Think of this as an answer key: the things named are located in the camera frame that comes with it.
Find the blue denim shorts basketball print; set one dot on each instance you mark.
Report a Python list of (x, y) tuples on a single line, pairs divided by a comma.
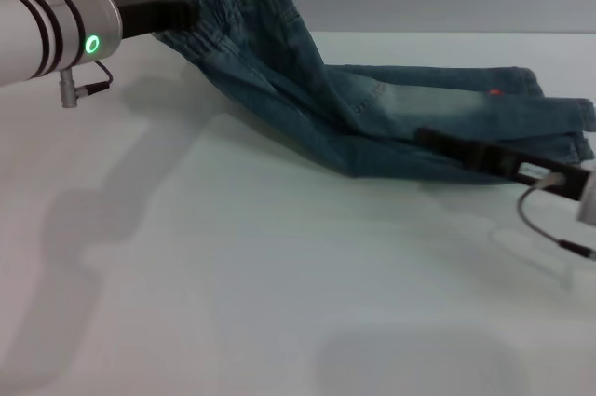
[(279, 65)]

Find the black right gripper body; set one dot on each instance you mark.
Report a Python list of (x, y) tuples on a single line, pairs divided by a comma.
[(526, 170)]

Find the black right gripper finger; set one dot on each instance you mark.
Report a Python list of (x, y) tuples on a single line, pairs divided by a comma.
[(449, 144)]

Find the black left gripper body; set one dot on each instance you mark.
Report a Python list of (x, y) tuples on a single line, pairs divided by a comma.
[(149, 14)]

